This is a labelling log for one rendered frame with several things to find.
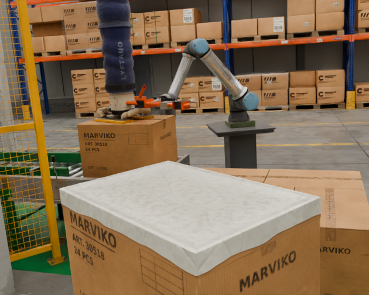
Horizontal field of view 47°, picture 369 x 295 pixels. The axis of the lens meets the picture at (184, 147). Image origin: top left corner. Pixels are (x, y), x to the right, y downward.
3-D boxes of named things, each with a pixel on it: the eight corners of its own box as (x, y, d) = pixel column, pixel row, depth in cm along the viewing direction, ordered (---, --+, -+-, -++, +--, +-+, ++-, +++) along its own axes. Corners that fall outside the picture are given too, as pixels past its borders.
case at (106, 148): (82, 178, 309) (76, 124, 301) (110, 164, 346) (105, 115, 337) (157, 181, 288) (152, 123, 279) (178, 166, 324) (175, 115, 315)
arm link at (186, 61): (186, 37, 342) (154, 115, 344) (191, 36, 331) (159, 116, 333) (198, 44, 347) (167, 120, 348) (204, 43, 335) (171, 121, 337)
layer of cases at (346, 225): (142, 281, 238) (136, 215, 229) (193, 216, 330) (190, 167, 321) (373, 308, 200) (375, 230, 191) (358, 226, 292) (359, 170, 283)
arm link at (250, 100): (253, 100, 359) (196, 34, 333) (263, 102, 343) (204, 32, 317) (242, 113, 357) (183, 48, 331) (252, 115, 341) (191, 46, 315)
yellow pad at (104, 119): (94, 121, 310) (93, 115, 309) (105, 119, 317) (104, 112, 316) (122, 124, 287) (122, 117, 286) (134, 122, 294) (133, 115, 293)
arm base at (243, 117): (225, 120, 376) (225, 109, 374) (246, 117, 378) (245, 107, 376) (231, 123, 358) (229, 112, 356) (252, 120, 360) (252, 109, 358)
